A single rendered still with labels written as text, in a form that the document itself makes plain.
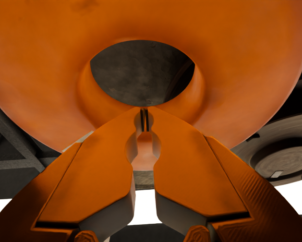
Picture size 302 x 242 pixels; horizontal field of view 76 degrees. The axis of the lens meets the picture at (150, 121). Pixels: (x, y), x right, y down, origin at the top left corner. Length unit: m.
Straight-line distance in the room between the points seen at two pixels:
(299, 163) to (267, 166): 0.06
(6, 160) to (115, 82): 6.04
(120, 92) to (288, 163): 0.43
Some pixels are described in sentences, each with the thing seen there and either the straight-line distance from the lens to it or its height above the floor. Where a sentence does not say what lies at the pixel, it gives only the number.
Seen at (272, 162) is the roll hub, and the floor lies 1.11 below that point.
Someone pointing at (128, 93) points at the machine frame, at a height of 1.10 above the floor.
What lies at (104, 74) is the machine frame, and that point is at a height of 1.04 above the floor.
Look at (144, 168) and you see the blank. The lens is 0.16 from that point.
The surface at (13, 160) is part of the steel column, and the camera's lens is 6.36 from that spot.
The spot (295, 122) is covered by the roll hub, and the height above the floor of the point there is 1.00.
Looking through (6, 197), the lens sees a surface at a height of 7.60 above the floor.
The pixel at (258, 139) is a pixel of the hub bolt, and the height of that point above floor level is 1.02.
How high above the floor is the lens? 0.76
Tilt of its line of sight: 47 degrees up
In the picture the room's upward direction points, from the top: 175 degrees clockwise
